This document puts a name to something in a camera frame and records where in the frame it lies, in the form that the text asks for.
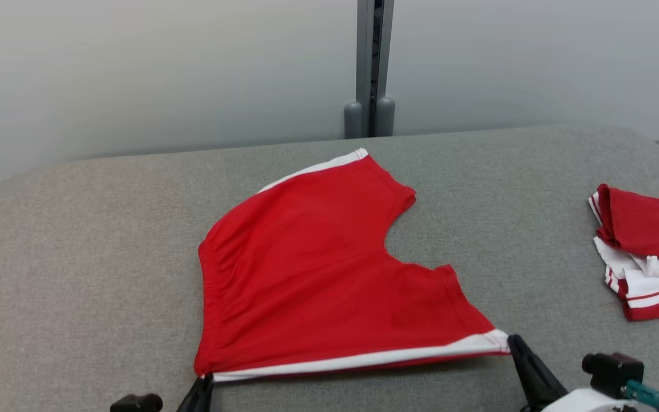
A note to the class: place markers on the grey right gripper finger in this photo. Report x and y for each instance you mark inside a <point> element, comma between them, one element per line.
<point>532,372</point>

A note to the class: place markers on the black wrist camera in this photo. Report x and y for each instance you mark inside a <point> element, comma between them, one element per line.
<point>135,403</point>
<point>612,372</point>

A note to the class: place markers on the grey fabric sofa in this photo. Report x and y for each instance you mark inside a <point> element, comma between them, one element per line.
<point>78,274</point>

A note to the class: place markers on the grey metal partition post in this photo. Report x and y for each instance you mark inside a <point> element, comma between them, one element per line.
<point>366,57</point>

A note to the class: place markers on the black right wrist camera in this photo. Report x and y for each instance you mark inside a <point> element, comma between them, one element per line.
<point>612,372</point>

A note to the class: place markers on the red shorts with white stripes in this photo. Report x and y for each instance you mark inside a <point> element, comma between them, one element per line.
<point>306,269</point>

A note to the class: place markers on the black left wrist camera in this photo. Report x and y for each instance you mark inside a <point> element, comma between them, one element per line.
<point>135,403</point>

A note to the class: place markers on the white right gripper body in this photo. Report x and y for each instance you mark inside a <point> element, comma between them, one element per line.
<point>592,402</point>

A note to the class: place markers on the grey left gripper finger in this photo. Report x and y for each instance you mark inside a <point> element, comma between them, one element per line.
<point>201,397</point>

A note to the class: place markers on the red and white basketball jersey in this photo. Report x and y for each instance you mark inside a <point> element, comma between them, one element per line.
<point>650,229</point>

